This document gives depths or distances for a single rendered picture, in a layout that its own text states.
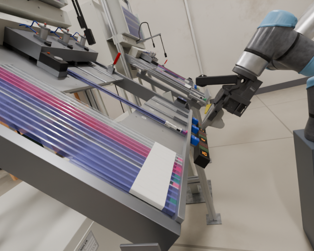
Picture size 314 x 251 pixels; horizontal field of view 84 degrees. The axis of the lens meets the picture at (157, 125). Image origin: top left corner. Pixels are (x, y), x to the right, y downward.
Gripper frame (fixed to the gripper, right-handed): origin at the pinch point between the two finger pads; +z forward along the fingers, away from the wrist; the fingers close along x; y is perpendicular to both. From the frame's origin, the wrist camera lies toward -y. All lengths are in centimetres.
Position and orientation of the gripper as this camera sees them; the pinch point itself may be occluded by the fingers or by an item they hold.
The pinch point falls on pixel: (202, 126)
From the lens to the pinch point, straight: 59.3
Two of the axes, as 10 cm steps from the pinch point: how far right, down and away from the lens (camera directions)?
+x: 2.0, -3.2, 9.2
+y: 8.8, 4.7, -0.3
